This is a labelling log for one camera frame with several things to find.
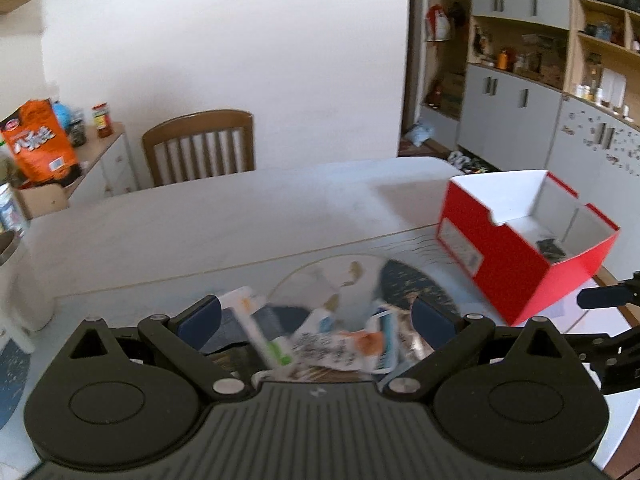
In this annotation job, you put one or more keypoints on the white wall cabinet unit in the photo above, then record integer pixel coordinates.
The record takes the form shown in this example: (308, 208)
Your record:
(505, 110)

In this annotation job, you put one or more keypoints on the fish print table mat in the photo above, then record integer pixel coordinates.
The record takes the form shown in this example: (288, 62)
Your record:
(165, 297)

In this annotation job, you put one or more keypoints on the blue and white packet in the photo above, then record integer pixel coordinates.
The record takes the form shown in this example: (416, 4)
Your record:
(386, 340)

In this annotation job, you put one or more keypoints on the black packet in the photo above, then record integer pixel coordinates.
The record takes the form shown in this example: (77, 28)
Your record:
(551, 249)

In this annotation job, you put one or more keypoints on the red cardboard box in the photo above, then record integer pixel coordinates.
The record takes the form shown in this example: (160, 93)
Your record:
(490, 255)

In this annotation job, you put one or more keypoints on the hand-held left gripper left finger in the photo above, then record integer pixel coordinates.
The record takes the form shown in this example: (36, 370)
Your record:
(200, 322)

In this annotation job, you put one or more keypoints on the white cutting boards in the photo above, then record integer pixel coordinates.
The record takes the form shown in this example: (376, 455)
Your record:
(614, 87)

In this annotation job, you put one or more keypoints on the blue round object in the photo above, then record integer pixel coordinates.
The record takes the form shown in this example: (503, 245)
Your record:
(62, 112)

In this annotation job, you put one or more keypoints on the metal tin can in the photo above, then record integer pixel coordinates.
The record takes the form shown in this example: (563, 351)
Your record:
(11, 210)

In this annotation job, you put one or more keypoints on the orange bottle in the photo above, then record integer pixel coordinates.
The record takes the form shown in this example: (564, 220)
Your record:
(504, 60)

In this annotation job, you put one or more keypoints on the cardboard box on shelf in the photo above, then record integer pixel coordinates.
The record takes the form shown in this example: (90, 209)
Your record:
(451, 94)

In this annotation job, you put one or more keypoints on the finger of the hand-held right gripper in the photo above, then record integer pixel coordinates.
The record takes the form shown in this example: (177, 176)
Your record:
(600, 297)
(600, 346)

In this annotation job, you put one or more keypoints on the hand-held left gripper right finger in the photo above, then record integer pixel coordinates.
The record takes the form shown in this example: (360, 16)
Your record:
(432, 322)

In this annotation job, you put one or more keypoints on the hanging red and white bag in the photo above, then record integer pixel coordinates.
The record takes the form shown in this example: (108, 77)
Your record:
(439, 22)

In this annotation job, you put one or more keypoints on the small cardboard box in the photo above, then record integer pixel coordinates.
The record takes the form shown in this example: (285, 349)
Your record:
(42, 200)

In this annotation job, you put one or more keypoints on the white packet with green end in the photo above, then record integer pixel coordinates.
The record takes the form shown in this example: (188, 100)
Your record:
(260, 335)

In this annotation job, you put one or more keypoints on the light blue bag on floor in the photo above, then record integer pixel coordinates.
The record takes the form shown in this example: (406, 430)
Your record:
(419, 134)

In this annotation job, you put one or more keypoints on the white jug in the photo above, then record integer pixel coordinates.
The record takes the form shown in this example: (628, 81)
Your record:
(25, 290)

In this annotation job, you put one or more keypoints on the wooden chair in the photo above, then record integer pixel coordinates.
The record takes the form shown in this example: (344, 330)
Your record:
(200, 147)

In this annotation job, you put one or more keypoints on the white drawer cabinet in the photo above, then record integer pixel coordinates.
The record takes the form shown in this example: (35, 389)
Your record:
(105, 170)

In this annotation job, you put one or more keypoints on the red lid jar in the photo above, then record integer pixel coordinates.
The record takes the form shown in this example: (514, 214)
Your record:
(102, 120)

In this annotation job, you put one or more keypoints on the row of shoes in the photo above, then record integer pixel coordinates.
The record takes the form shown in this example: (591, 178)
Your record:
(467, 161)

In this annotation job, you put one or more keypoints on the orange snack bag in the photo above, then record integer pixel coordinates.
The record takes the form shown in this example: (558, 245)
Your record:
(42, 142)

